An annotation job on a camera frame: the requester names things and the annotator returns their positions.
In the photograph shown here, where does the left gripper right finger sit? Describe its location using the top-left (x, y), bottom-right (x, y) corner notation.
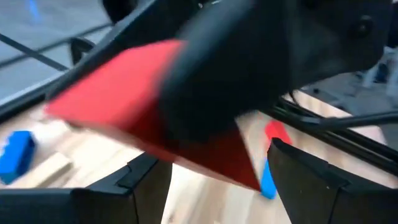
top-left (267, 138), bottom-right (398, 224)

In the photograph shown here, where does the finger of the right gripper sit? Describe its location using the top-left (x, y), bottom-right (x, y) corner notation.
top-left (161, 0), bottom-right (293, 141)

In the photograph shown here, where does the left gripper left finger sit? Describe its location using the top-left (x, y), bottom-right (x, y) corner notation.
top-left (0, 152), bottom-right (173, 224)

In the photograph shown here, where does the plain wooden block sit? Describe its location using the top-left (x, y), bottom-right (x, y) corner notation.
top-left (17, 151), bottom-right (75, 189)

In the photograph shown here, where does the light blue rectangular block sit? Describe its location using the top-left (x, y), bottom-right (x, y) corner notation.
top-left (259, 157), bottom-right (278, 200)

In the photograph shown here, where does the red rectangular block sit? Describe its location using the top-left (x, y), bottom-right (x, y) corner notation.
top-left (44, 39), bottom-right (262, 192)
top-left (264, 120), bottom-right (294, 147)

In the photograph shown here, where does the blue toy brick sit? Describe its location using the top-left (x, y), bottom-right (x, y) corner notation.
top-left (0, 129), bottom-right (36, 185)

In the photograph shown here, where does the black table frame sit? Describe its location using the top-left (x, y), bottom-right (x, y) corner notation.
top-left (0, 0), bottom-right (398, 175)

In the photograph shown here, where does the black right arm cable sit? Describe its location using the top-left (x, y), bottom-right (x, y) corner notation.
top-left (278, 93), bottom-right (398, 133)

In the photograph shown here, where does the black cable clamp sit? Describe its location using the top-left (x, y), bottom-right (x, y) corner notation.
top-left (68, 36), bottom-right (96, 65)

